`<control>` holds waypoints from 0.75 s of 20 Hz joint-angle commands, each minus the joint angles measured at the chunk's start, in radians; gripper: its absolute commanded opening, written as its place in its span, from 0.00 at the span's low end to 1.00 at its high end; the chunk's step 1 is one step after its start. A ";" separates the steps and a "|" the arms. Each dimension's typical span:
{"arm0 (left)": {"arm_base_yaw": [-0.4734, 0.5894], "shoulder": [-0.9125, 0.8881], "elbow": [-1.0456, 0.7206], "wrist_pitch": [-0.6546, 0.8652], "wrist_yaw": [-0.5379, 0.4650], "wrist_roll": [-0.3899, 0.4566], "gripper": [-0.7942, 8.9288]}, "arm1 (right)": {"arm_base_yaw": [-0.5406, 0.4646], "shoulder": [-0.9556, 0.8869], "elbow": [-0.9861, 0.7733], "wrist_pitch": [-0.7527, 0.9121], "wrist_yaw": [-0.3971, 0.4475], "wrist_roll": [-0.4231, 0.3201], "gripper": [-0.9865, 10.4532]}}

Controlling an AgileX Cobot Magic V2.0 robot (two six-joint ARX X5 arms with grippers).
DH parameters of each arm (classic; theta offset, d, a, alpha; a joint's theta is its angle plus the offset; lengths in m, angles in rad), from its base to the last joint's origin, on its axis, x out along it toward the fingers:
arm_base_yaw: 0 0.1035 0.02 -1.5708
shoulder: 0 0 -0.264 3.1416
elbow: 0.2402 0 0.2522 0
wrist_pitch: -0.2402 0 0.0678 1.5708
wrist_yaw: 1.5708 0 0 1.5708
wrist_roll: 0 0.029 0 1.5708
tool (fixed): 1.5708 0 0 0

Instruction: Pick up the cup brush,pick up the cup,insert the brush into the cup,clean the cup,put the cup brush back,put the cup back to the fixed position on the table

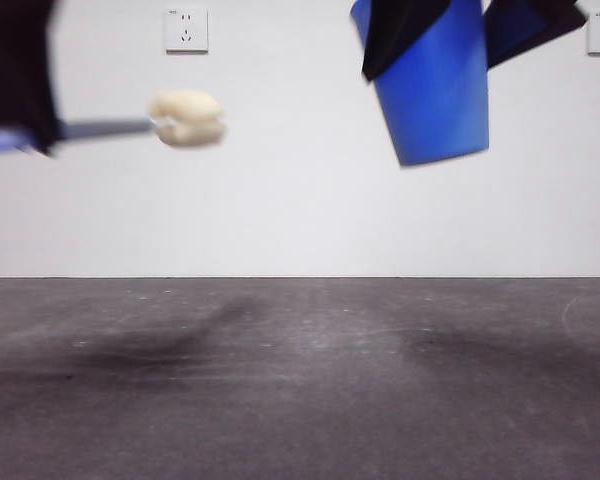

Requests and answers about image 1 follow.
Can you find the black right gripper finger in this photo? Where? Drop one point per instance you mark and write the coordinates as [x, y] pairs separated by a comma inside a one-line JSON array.
[[390, 35], [525, 25]]

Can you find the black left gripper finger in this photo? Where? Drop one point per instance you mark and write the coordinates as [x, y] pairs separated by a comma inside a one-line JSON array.
[[15, 65]]

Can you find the blue ribbed plastic cup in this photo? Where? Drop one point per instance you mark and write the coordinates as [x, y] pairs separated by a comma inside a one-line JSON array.
[[435, 100]]

